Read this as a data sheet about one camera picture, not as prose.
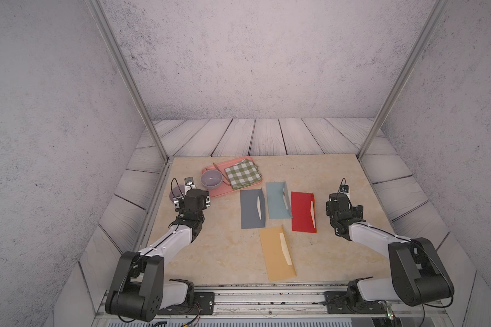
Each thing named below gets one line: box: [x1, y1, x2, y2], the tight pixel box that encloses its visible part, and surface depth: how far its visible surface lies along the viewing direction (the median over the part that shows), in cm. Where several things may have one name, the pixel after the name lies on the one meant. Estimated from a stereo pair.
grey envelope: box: [240, 187, 266, 229], surface depth 101 cm
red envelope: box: [291, 191, 318, 233], surface depth 101 cm
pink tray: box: [201, 156, 264, 198], surface depth 110 cm
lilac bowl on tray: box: [200, 169, 223, 190], surface depth 107 cm
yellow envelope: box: [259, 224, 297, 282], surface depth 86 cm
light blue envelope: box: [265, 181, 293, 220], surface depth 104 cm
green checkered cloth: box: [224, 158, 263, 191], surface depth 114 cm
